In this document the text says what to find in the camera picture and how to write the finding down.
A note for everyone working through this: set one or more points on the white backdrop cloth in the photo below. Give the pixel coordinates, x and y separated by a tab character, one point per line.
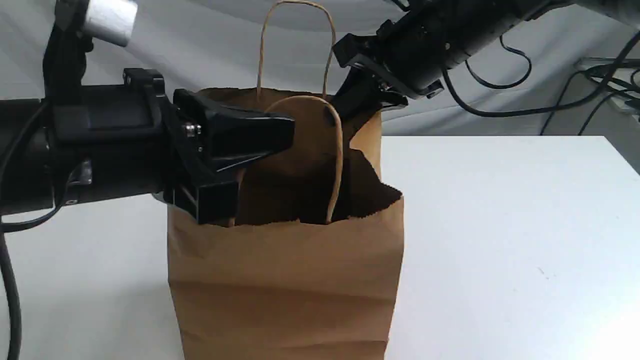
198	44

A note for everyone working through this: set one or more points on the brown paper bag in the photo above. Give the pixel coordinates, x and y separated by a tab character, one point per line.
309	266

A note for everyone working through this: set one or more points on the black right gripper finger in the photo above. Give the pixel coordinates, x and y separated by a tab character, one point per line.
360	97

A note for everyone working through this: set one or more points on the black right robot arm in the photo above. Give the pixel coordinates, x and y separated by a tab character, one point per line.
471	25

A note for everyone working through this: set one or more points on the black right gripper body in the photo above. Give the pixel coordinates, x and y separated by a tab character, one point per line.
402	56

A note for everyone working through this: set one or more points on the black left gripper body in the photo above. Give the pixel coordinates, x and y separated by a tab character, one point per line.
123	140

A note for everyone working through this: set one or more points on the silver cylinder camera mount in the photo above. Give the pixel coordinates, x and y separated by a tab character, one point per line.
112	21

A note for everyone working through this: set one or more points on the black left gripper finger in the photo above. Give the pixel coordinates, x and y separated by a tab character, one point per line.
220	127
217	163

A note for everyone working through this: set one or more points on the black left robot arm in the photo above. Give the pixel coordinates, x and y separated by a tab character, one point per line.
25	123

